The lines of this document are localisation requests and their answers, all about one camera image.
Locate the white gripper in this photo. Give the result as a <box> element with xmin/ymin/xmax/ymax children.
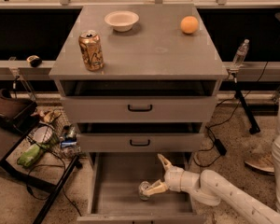
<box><xmin>144</xmin><ymin>154</ymin><xmax>200</xmax><ymax>197</ymax></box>

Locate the silver green 7up can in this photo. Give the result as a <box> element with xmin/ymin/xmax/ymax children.
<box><xmin>138</xmin><ymin>181</ymin><xmax>151</xmax><ymax>202</ymax></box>

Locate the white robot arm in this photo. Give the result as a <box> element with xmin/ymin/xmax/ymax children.
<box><xmin>139</xmin><ymin>154</ymin><xmax>280</xmax><ymax>224</ymax></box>

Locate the grey middle drawer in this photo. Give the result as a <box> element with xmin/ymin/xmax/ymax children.
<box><xmin>77</xmin><ymin>133</ymin><xmax>204</xmax><ymax>152</ymax></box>

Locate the grey drawer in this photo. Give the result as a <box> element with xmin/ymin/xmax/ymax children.
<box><xmin>77</xmin><ymin>152</ymin><xmax>205</xmax><ymax>224</ymax></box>
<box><xmin>61</xmin><ymin>96</ymin><xmax>217</xmax><ymax>123</ymax></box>
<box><xmin>77</xmin><ymin>133</ymin><xmax>204</xmax><ymax>152</ymax></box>

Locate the grey bottom drawer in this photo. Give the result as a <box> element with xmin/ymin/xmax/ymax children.
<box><xmin>77</xmin><ymin>152</ymin><xmax>205</xmax><ymax>224</ymax></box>

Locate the grey drawer cabinet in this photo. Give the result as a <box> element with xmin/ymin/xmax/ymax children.
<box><xmin>49</xmin><ymin>3</ymin><xmax>229</xmax><ymax>154</ymax></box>

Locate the grey top drawer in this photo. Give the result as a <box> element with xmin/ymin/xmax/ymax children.
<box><xmin>61</xmin><ymin>96</ymin><xmax>217</xmax><ymax>123</ymax></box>

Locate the gold patterned soda can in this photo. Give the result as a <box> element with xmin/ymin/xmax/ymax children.
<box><xmin>78</xmin><ymin>30</ymin><xmax>104</xmax><ymax>71</ymax></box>

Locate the person's tan shoe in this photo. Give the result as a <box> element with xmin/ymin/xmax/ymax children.
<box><xmin>245</xmin><ymin>154</ymin><xmax>274</xmax><ymax>175</ymax></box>

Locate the black tripod stand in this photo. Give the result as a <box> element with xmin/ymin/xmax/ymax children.
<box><xmin>231</xmin><ymin>72</ymin><xmax>260</xmax><ymax>134</ymax></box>

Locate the clear plastic water bottle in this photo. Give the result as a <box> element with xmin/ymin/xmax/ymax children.
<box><xmin>230</xmin><ymin>39</ymin><xmax>249</xmax><ymax>72</ymax></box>

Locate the orange fruit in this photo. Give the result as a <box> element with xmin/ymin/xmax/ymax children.
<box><xmin>180</xmin><ymin>16</ymin><xmax>199</xmax><ymax>34</ymax></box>

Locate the white paper bowl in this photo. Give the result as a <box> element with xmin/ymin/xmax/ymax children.
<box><xmin>105</xmin><ymin>10</ymin><xmax>139</xmax><ymax>32</ymax></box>

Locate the dark side table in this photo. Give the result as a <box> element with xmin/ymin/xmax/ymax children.
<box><xmin>0</xmin><ymin>90</ymin><xmax>82</xmax><ymax>224</ymax></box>

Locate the small black round device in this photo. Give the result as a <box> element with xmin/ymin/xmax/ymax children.
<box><xmin>26</xmin><ymin>55</ymin><xmax>42</xmax><ymax>68</ymax></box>

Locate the black power adapter with cable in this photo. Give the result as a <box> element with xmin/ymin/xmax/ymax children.
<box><xmin>193</xmin><ymin>68</ymin><xmax>241</xmax><ymax>168</ymax></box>

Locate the wire basket with snacks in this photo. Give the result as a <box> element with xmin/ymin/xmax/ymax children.
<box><xmin>29</xmin><ymin>108</ymin><xmax>81</xmax><ymax>159</ymax></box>

